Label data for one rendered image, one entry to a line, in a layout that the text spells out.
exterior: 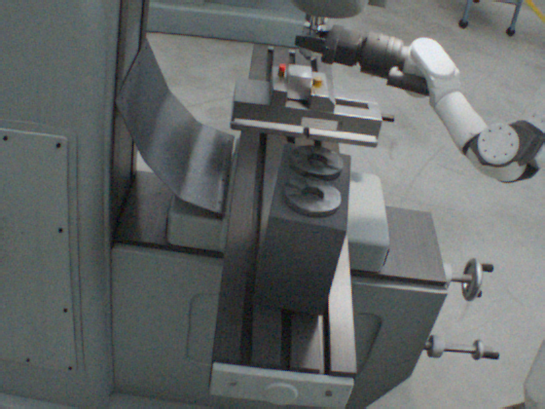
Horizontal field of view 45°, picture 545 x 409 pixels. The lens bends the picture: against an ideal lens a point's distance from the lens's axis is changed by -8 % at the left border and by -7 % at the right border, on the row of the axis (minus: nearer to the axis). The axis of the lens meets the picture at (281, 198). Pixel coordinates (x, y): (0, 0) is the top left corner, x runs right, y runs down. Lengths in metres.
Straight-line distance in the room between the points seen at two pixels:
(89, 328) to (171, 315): 0.21
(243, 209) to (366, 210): 0.37
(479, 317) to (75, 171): 1.82
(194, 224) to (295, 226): 0.50
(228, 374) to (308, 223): 0.26
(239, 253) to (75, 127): 0.41
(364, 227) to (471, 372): 1.12
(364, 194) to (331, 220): 0.62
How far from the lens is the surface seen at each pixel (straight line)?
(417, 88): 1.37
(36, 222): 1.52
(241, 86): 1.66
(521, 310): 2.91
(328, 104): 1.60
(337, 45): 1.38
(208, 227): 1.52
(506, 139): 1.25
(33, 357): 1.84
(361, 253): 1.56
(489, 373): 2.59
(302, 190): 1.10
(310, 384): 1.10
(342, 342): 1.15
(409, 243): 1.72
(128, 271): 1.62
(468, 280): 1.84
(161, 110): 1.59
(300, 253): 1.09
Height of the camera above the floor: 1.78
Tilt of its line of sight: 35 degrees down
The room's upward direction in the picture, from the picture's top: 11 degrees clockwise
